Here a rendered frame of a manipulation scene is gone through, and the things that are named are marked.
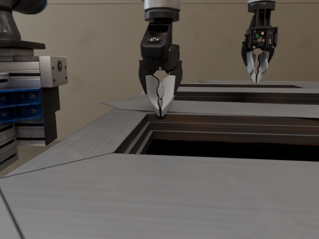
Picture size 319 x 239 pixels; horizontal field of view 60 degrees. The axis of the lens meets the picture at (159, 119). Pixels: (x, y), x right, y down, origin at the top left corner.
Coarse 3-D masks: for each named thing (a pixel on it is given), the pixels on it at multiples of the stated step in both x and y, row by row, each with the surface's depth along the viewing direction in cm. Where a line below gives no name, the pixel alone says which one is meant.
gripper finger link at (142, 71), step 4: (140, 60) 57; (152, 60) 57; (140, 64) 57; (140, 68) 57; (144, 68) 57; (140, 72) 57; (144, 72) 57; (148, 72) 57; (140, 76) 57; (144, 76) 57; (140, 80) 57; (144, 80) 57; (144, 84) 58; (144, 88) 58
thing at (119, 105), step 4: (132, 100) 80; (136, 100) 79; (108, 104) 72; (112, 104) 72; (116, 104) 72; (120, 104) 72; (124, 104) 72; (128, 104) 72; (116, 108) 67; (120, 108) 66
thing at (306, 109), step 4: (292, 104) 72; (296, 104) 72; (300, 104) 72; (296, 108) 67; (300, 108) 67; (304, 108) 67; (308, 108) 67; (312, 108) 67; (316, 108) 67; (304, 112) 61; (308, 112) 61; (312, 112) 61; (316, 112) 61; (308, 116) 57; (312, 116) 57; (316, 116) 57
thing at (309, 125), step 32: (192, 96) 103; (224, 96) 101; (256, 96) 100; (288, 96) 99; (160, 128) 60; (192, 128) 59; (224, 128) 58; (256, 128) 57; (288, 128) 57; (0, 192) 25
